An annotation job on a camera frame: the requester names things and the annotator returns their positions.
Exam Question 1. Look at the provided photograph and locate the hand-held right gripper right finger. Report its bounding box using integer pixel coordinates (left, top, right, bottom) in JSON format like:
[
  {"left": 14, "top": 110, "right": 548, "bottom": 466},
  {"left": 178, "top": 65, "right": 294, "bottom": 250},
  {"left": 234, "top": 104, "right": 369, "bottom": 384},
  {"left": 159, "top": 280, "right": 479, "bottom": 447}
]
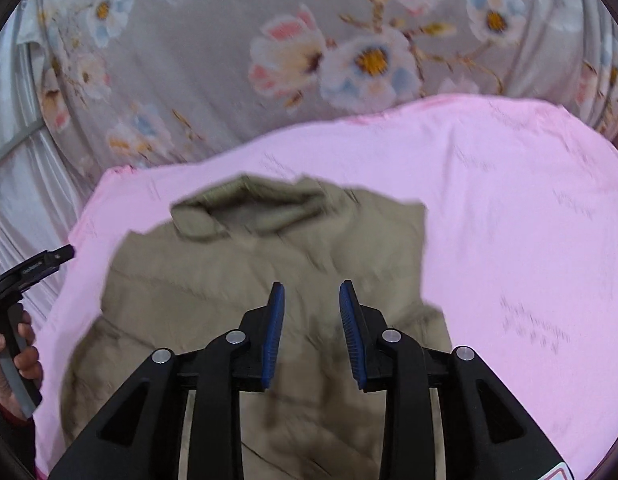
[{"left": 339, "top": 280, "right": 571, "bottom": 480}]

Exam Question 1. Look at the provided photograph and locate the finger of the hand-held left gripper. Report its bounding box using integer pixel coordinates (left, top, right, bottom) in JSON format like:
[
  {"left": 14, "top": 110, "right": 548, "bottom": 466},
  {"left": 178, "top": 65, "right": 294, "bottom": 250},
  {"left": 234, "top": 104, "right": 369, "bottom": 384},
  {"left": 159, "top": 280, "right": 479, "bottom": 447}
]
[{"left": 0, "top": 244, "right": 76, "bottom": 286}]

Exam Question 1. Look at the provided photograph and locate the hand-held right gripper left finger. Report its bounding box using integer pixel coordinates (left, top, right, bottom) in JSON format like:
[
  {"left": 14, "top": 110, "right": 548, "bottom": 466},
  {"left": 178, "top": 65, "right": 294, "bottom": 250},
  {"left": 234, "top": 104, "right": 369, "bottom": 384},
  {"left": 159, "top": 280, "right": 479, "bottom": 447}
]
[{"left": 49, "top": 281, "right": 286, "bottom": 480}]

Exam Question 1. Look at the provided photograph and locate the beige puffer jacket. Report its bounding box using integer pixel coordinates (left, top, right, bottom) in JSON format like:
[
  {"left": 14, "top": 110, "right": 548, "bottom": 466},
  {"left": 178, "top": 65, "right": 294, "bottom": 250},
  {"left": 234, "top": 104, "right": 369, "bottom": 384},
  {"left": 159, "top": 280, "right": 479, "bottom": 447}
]
[{"left": 60, "top": 172, "right": 452, "bottom": 480}]

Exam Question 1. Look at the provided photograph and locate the person's left forearm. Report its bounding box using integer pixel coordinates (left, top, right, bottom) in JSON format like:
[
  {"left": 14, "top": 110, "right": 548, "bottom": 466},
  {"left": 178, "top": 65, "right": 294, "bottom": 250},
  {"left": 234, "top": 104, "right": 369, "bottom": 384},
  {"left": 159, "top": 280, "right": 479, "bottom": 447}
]
[{"left": 0, "top": 390, "right": 38, "bottom": 478}]

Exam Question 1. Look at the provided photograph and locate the person's left hand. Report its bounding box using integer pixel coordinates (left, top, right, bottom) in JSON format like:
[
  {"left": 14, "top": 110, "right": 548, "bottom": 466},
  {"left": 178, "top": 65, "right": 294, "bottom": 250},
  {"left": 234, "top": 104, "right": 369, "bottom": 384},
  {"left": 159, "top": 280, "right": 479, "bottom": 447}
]
[{"left": 0, "top": 310, "right": 43, "bottom": 413}]

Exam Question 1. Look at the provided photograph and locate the grey satin cloth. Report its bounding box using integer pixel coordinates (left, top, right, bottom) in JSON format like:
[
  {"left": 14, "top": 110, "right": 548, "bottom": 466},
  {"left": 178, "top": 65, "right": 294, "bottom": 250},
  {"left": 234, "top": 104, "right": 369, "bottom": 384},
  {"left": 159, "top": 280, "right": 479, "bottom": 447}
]
[{"left": 0, "top": 25, "right": 107, "bottom": 323}]

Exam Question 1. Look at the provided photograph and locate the pink blanket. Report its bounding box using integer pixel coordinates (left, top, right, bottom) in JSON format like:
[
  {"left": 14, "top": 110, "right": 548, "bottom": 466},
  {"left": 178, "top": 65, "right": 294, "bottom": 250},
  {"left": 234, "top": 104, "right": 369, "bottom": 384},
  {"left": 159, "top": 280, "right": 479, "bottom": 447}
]
[{"left": 35, "top": 94, "right": 618, "bottom": 480}]

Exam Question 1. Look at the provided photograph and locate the grey floral bed sheet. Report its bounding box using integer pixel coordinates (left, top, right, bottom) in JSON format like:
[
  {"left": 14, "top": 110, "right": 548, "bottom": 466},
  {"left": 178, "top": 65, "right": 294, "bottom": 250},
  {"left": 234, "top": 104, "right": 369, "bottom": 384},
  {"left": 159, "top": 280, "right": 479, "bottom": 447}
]
[{"left": 16, "top": 0, "right": 618, "bottom": 176}]

